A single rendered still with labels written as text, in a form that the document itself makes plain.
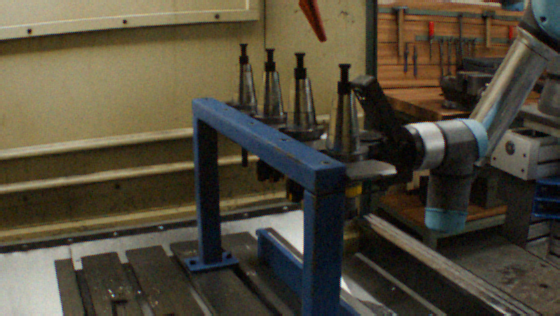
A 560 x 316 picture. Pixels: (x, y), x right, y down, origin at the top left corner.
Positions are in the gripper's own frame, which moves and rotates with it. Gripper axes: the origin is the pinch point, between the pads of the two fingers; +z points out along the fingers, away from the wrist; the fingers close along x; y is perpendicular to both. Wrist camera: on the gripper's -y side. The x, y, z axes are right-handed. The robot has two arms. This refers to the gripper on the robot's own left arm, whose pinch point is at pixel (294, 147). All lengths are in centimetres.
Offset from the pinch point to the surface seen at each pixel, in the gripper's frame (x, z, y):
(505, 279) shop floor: 112, -182, 116
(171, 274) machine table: 27.0, 12.9, 29.2
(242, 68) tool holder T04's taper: 20.5, -0.2, -9.3
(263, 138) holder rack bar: -3.5, 6.1, -2.6
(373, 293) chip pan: 41, -43, 53
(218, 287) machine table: 18.9, 6.1, 29.4
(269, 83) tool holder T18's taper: 9.3, -0.3, -7.9
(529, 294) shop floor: 92, -181, 116
